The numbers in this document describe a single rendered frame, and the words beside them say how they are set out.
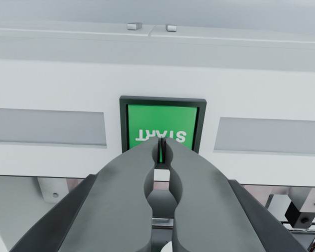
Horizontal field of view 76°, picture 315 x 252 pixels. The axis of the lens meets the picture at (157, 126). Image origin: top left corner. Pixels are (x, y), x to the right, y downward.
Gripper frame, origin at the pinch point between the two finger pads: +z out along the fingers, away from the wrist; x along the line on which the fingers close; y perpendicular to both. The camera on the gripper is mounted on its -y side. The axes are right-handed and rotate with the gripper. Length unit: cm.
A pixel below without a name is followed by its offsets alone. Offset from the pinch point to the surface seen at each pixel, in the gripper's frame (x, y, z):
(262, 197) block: 12.9, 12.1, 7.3
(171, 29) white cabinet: 2.1, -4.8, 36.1
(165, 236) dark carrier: 1.7, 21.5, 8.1
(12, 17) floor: -71, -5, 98
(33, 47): -11.1, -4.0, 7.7
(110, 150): -3.8, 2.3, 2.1
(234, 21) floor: 35, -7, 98
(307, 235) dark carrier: 22.2, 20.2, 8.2
